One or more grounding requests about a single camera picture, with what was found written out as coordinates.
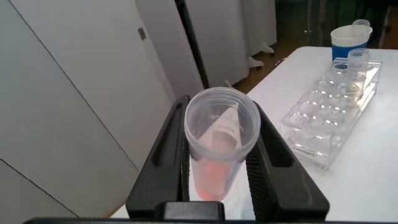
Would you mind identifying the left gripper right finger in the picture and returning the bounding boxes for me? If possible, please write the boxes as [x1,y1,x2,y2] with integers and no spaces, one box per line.
[245,101,330,222]

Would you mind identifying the blue white paper cup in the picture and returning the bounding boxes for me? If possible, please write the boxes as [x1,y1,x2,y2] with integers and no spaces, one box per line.
[330,24,373,62]

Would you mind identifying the white folding screen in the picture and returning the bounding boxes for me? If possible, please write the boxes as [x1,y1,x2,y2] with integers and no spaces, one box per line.
[0,0,206,218]
[185,0,277,88]

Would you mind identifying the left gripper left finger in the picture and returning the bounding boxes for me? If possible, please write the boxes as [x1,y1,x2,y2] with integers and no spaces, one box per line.
[126,95,191,218]

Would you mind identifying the clear plastic test tube rack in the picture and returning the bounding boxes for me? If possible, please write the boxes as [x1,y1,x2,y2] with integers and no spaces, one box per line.
[278,57,382,170]

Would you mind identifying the white screen foot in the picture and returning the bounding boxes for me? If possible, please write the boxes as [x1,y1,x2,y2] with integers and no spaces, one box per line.
[247,57,265,68]
[257,42,275,55]

